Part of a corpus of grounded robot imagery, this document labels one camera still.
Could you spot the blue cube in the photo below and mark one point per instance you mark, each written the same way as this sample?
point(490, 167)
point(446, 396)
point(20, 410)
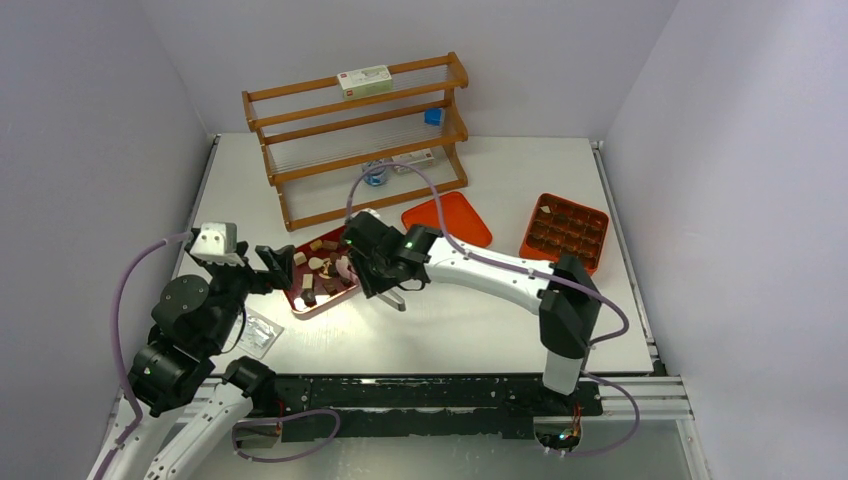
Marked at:
point(434, 116)

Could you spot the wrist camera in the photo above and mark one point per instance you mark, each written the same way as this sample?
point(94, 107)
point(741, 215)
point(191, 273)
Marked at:
point(216, 243)
point(371, 212)

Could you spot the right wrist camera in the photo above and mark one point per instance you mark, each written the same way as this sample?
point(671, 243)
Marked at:
point(371, 212)

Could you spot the blue lidded jar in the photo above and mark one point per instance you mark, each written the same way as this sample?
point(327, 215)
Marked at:
point(375, 173)

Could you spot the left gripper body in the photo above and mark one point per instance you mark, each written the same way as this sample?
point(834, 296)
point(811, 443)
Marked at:
point(244, 279)

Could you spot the white heart chocolate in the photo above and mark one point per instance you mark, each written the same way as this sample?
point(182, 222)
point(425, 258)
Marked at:
point(316, 263)

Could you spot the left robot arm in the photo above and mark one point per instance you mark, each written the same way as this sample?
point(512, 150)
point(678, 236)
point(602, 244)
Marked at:
point(192, 322)

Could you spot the white red small box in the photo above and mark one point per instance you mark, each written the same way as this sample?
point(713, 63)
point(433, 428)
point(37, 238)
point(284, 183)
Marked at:
point(419, 159)

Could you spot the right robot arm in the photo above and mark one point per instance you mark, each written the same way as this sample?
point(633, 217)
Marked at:
point(561, 295)

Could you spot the orange box lid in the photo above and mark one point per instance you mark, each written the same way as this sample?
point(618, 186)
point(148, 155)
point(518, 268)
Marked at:
point(462, 220)

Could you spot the dark red tray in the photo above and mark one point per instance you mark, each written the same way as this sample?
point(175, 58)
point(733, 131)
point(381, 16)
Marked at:
point(327, 285)

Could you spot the orange compartment box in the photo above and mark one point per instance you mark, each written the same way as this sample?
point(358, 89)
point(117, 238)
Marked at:
point(558, 227)

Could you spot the black base frame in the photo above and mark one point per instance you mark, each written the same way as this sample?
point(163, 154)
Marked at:
point(356, 406)

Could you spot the wooden three-tier shelf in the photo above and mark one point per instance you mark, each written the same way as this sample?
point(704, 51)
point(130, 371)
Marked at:
point(303, 131)

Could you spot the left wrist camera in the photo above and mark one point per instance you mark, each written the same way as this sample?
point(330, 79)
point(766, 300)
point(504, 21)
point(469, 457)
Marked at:
point(216, 243)

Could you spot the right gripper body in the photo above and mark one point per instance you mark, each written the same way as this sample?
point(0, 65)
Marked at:
point(371, 274)

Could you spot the white green box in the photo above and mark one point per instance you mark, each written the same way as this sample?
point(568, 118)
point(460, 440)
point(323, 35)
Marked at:
point(365, 82)

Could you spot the dark round chocolate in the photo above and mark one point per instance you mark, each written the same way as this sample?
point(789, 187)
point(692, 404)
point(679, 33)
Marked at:
point(309, 298)

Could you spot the clear plastic bag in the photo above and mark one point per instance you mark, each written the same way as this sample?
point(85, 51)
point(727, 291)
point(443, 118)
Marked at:
point(256, 335)

